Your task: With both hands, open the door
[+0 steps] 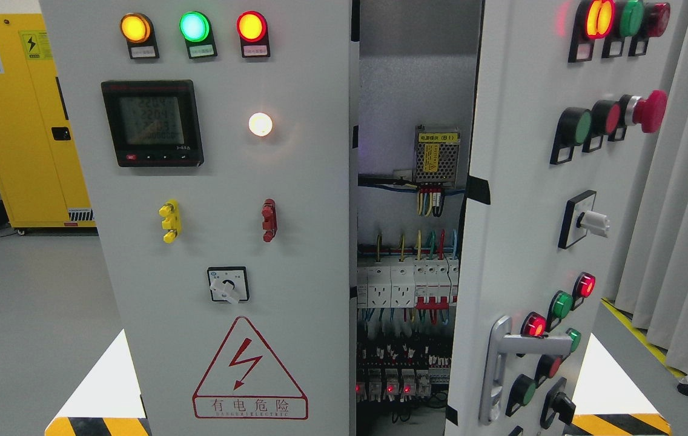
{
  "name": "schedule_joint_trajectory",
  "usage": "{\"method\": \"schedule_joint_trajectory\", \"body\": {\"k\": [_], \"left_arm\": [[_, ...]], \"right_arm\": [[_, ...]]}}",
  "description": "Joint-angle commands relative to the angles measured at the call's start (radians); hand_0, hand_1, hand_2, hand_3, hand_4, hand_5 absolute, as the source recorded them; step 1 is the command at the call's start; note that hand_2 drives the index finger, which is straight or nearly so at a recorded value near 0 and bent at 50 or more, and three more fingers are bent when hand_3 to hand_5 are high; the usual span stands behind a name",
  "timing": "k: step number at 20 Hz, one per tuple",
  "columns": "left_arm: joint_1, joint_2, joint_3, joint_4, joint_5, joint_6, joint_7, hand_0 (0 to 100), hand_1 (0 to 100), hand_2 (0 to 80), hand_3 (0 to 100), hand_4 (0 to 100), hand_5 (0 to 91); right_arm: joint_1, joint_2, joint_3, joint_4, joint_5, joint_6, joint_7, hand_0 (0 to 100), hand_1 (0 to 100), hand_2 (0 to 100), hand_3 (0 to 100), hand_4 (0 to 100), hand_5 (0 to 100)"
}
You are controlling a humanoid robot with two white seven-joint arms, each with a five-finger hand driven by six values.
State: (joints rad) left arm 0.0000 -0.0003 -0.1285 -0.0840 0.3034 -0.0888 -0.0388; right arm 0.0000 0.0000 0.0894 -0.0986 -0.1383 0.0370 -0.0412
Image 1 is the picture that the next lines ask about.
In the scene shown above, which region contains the grey cabinet door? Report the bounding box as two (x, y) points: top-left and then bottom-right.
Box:
(40, 1), (356, 435)
(445, 1), (688, 435)

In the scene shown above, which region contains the red indicator lamp left door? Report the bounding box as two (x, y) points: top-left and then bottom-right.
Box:
(236, 10), (270, 58)

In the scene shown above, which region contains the green indicator lamp left door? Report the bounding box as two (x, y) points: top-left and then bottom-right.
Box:
(179, 11), (217, 59)

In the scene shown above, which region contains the yellow indicator lamp left door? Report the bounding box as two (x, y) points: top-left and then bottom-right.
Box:
(120, 12), (159, 59)

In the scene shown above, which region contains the white socket breaker row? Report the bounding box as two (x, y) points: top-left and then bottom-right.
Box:
(356, 257), (460, 310)

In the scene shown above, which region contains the metal mesh power supply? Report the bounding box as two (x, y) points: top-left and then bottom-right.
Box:
(411, 125), (461, 188)

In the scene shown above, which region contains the white glowing indicator lamp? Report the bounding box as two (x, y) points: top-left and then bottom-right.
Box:
(248, 111), (274, 137)

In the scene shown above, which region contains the lower relay terminal row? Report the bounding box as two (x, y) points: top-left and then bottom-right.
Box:
(354, 334), (452, 403)

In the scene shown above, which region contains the red electric danger sticker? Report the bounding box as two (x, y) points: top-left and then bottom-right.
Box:
(192, 315), (309, 420)

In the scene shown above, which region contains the black digital power meter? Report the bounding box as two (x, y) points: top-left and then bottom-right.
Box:
(101, 79), (205, 167)

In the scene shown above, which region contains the red mushroom emergency button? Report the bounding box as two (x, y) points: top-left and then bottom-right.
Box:
(618, 90), (668, 133)

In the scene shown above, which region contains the yellow safety cabinet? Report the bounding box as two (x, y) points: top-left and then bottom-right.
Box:
(0, 14), (96, 230)

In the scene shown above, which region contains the red terminal post block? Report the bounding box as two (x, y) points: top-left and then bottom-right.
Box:
(261, 199), (278, 243)

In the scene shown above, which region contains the yellow terminal post block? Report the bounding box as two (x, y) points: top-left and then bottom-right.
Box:
(158, 199), (182, 245)

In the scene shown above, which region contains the silver door handle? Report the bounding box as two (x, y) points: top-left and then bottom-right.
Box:
(479, 315), (573, 426)

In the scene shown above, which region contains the white rotary switch right door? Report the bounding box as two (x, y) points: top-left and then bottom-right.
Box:
(558, 190), (610, 250)

